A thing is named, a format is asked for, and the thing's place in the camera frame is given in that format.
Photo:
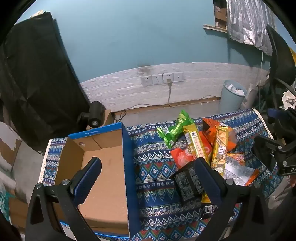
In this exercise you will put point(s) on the silver foil snack packet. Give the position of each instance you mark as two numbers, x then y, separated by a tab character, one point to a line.
235	171

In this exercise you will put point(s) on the yellow snack bar packet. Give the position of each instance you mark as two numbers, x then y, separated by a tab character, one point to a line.
219	150

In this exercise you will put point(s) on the white peeling door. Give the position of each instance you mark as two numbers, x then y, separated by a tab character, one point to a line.
9	148

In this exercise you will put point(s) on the black cloth backdrop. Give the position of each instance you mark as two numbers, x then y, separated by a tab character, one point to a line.
34	81

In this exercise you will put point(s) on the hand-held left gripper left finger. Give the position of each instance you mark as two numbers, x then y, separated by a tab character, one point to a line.
89	180

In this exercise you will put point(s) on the orange red snack packet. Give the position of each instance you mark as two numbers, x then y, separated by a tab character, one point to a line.
182	157

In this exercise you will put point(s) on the dark brown snack bar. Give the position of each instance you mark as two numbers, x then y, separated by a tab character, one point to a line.
209	210

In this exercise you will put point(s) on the white pipe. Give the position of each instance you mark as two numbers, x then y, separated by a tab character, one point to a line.
251	95

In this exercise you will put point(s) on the green snack packet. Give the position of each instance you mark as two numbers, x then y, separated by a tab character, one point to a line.
167	136
185	119

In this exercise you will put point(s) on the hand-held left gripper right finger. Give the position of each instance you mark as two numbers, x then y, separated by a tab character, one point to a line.
208	183

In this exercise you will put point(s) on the person's right hand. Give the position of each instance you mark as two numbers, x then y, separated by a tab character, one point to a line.
292	181

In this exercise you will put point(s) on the teal plastic bag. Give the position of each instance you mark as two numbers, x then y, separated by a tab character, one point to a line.
4	204

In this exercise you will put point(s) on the blue cardboard box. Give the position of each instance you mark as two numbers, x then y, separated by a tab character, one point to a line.
104	185

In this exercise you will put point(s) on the silver foil curtain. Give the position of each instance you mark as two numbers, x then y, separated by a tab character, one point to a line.
247	20

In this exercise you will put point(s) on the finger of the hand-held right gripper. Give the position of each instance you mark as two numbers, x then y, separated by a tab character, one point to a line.
263	150
276	113

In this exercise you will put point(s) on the orange black snack packet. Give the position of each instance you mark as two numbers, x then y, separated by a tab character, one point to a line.
209	129

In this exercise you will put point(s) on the light blue trash bin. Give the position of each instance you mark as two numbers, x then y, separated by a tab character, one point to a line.
231	102

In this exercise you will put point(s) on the small orange snack packet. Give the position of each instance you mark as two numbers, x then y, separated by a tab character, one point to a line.
237	158

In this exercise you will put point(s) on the long gold snack packet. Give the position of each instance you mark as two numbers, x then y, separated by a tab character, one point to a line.
195	143

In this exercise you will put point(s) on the brown cardboard carton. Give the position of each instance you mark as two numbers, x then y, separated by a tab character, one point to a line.
18	212

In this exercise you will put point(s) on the patterned blue tablecloth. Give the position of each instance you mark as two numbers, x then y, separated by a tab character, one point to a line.
157	166

